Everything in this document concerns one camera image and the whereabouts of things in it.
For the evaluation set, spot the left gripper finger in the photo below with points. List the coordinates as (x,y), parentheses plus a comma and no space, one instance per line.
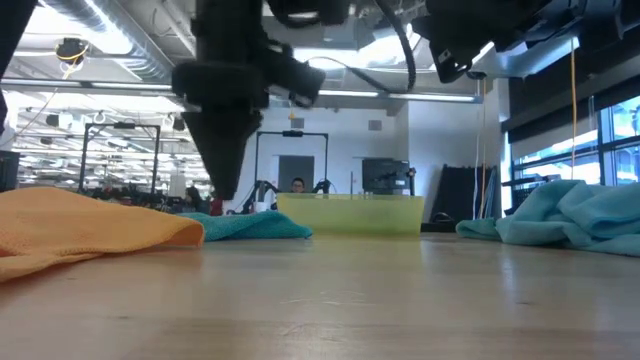
(225,150)

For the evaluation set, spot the teal microfiber towel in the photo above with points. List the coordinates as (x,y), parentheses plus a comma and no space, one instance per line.
(250,227)

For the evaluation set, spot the orange microfiber towel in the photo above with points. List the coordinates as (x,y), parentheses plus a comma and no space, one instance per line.
(75,225)

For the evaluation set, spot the light blue microfiber towel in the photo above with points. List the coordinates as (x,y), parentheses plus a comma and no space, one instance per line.
(565,215)

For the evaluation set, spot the black background robot arm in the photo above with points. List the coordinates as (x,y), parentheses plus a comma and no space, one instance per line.
(322,186)
(257,192)

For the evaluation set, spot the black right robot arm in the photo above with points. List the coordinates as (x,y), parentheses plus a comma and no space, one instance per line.
(600,20)

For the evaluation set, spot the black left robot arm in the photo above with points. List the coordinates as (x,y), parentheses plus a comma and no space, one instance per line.
(230,30)

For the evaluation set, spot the person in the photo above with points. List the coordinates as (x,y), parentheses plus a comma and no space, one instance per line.
(196,200)
(298,186)

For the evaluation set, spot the yellow translucent plastic bin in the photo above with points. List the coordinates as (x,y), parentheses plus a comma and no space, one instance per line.
(350,215)

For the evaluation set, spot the black round ceiling device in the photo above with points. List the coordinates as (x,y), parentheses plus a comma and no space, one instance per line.
(71,50)

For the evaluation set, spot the black equipment cabinet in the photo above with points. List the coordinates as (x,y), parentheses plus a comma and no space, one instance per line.
(385,175)

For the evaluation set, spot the black fabric panel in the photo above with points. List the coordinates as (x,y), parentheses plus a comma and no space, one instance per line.
(460,195)

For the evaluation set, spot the black perforated crate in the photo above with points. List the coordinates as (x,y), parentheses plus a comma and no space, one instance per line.
(522,195)

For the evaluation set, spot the black desk monitor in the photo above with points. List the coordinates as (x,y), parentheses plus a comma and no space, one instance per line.
(9,170)

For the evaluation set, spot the black camera stand frame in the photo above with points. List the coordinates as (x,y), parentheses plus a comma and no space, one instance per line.
(291,133)
(122,126)

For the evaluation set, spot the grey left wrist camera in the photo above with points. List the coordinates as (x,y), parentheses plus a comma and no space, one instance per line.
(295,80)

